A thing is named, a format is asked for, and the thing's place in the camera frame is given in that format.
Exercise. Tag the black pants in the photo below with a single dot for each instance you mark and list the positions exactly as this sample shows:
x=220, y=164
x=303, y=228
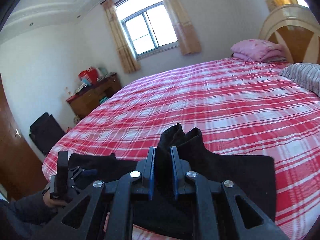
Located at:
x=237, y=175

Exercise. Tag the blue and white box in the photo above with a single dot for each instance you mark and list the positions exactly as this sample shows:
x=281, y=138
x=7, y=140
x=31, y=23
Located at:
x=85, y=81

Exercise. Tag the bed with red plaid sheet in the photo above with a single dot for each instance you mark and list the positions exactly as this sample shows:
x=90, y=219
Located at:
x=200, y=100

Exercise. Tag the black folding chair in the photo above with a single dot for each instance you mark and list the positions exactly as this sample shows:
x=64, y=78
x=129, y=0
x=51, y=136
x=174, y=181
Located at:
x=45, y=132

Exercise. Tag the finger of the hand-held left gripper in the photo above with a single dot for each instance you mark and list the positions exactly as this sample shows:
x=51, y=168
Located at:
x=81, y=173

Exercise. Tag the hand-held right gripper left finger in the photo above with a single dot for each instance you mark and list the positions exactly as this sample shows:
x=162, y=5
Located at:
x=152, y=175

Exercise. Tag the beige floral curtain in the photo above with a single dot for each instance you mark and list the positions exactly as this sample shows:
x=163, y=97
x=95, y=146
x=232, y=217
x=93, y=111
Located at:
x=122, y=45
x=183, y=25

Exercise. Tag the wooden desk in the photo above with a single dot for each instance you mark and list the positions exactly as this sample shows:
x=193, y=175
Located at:
x=87, y=102

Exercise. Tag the floral bag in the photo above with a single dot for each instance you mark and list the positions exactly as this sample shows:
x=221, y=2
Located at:
x=77, y=120

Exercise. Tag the red gift bag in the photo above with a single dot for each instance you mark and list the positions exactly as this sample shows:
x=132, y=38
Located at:
x=91, y=75

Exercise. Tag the stack of teal boxes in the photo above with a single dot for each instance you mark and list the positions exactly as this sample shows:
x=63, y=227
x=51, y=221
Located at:
x=103, y=98

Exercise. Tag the cream and wood headboard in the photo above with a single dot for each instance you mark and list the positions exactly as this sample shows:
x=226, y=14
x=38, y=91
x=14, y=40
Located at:
x=295, y=40

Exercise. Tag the person's left hand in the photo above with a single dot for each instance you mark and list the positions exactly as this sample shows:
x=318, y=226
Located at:
x=48, y=198

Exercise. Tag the striped pillow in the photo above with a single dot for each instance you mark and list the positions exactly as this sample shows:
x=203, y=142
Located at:
x=305, y=76

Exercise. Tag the brown wooden door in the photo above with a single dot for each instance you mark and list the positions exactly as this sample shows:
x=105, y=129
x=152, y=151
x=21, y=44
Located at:
x=15, y=155

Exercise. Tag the pink folded quilt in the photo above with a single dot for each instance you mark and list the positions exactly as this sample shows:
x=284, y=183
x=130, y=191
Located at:
x=255, y=48

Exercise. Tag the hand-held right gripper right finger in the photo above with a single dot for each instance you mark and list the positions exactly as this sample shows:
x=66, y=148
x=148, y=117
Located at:
x=174, y=175

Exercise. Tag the person's left forearm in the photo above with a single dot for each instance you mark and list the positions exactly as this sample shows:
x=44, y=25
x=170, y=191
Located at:
x=20, y=217

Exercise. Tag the sliding window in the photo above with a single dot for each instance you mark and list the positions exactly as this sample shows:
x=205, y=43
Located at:
x=150, y=27

